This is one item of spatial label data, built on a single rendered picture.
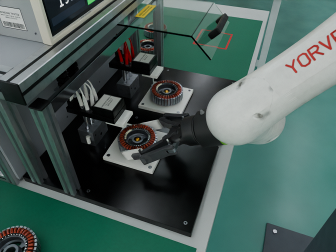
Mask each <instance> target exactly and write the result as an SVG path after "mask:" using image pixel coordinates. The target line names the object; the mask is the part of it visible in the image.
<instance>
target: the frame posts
mask: <svg viewBox="0 0 336 252"><path fill-rule="evenodd" d="M129 38H130V40H131V43H132V46H133V50H134V56H136V55H137V54H138V53H139V52H141V45H140V31H139V29H137V30H136V31H135V32H134V33H133V34H132V35H131V36H130V37H129ZM153 40H154V54H155V55H157V64H158V65H157V66H160V67H164V33H162V32H156V31H154V32H153ZM28 108H29V110H30V112H31V115H32V117H33V119H34V122H35V124H36V126H37V129H38V131H39V133H40V136H41V138H42V140H43V143H44V145H45V147H46V150H47V152H48V154H49V157H50V159H51V162H52V164H53V166H54V169H55V171H56V173H57V176H58V178H59V180H60V183H61V185H62V187H63V190H64V192H65V193H67V194H68V193H69V192H70V194H71V195H73V196H75V195H76V193H77V191H76V189H77V190H79V189H80V187H81V186H80V183H79V180H78V177H77V175H76V172H75V169H74V166H73V163H72V160H71V158H70V155H69V152H68V149H67V146H66V143H65V140H64V138H63V135H62V132H61V129H60V126H59V123H58V121H57V118H56V115H55V112H54V109H53V106H52V104H51V101H50V100H47V99H43V98H39V97H38V98H37V99H36V100H35V101H34V102H32V103H31V104H30V105H29V106H28ZM0 122H1V124H2V126H3V128H4V130H5V132H6V133H7V135H8V137H9V139H10V141H11V143H12V145H13V146H14V148H15V150H16V152H17V154H18V156H19V158H20V160H21V161H22V163H23V165H24V167H25V169H26V171H27V173H28V174H29V176H30V178H31V180H32V182H34V183H36V182H37V183H38V184H40V185H42V184H43V182H44V180H43V179H47V177H48V174H47V172H46V170H45V168H44V165H43V163H42V161H41V159H40V157H39V155H38V152H37V150H36V148H35V146H34V144H33V142H32V140H31V137H30V135H29V133H28V131H27V129H26V127H25V124H24V122H23V120H22V118H21V116H20V114H19V111H18V109H17V107H16V105H14V104H11V103H10V102H9V101H6V100H4V99H0Z"/></svg>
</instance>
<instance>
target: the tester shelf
mask: <svg viewBox="0 0 336 252"><path fill-rule="evenodd" d="M143 1H144V0H113V1H111V2H110V3H109V4H107V5H106V6H105V7H103V8H102V9H101V10H99V11H98V12H97V13H95V14H94V15H93V16H91V17H90V18H89V19H87V20H86V21H85V22H83V23H82V24H81V25H79V26H78V27H77V28H75V29H74V30H73V31H71V32H70V33H68V34H67V35H66V36H64V37H63V38H62V39H60V40H59V41H58V42H56V43H55V44H54V45H48V44H44V43H42V42H37V41H32V40H27V39H22V38H16V37H11V36H6V35H1V34H0V99H2V100H6V101H8V102H12V103H16V104H20V105H23V106H26V105H27V104H28V103H29V102H30V101H31V100H32V99H34V98H35V97H36V96H37V95H38V94H39V93H40V92H41V91H43V90H44V89H45V88H46V87H47V86H48V85H49V84H50V83H52V82H53V81H54V80H55V79H56V78H57V77H58V76H59V75H61V74H62V73H63V72H64V71H65V70H66V69H67V68H69V67H70V66H71V65H72V64H73V63H74V62H75V61H76V60H78V59H79V58H80V57H81V56H82V55H83V54H84V53H85V52H87V51H88V50H89V49H90V48H91V47H92V46H93V45H94V44H96V43H97V42H98V41H99V40H100V39H101V38H102V37H104V36H105V35H106V34H107V33H108V32H109V31H110V30H111V29H113V28H114V27H115V26H116V25H117V24H118V23H119V22H120V21H122V20H123V19H124V18H125V17H126V16H127V15H128V14H129V13H131V12H132V11H133V10H134V9H135V8H136V7H137V6H139V5H140V4H141V3H142V2H143Z"/></svg>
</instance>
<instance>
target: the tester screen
mask: <svg viewBox="0 0 336 252"><path fill-rule="evenodd" d="M79 1H80V0H74V1H72V2H71V3H69V4H68V5H66V6H64V7H63V8H61V9H59V5H58V2H57V0H44V4H45V7H46V11H47V14H48V18H49V21H50V25H51V28H52V32H54V31H56V30H57V29H59V28H60V27H62V26H63V25H64V24H66V23H67V22H69V21H70V20H72V19H73V18H74V17H76V16H77V15H79V14H80V13H82V12H83V11H85V10H86V9H87V8H89V7H90V6H92V5H93V4H95V3H96V2H97V1H99V0H95V1H94V2H92V3H91V4H89V5H88V0H84V1H85V6H83V7H82V8H80V9H79V10H77V11H76V12H74V13H73V14H71V15H70V16H68V17H67V18H66V19H64V20H63V21H61V22H60V23H58V24H57V25H55V26H53V23H52V18H54V17H55V16H57V15H58V14H60V13H61V12H63V11H65V10H66V9H68V8H69V7H71V6H72V5H74V4H75V3H77V2H79Z"/></svg>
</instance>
